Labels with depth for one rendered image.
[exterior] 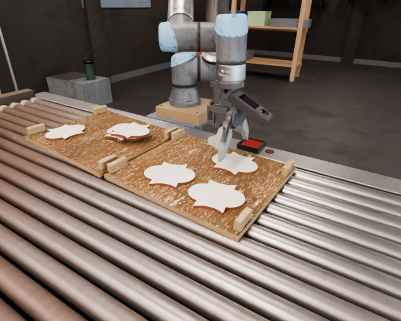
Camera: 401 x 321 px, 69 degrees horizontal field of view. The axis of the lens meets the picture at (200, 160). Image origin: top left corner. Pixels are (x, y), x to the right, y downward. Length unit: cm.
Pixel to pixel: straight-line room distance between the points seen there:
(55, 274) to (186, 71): 99
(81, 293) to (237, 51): 59
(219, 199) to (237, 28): 39
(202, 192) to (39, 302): 38
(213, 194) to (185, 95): 74
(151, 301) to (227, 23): 59
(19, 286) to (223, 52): 62
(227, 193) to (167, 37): 43
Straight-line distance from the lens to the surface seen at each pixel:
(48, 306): 57
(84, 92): 435
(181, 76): 135
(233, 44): 73
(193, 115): 128
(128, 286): 55
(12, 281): 63
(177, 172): 78
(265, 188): 75
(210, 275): 56
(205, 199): 68
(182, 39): 82
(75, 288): 58
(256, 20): 638
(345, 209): 79
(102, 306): 54
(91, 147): 99
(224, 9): 122
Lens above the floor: 135
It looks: 28 degrees down
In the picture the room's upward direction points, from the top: 1 degrees clockwise
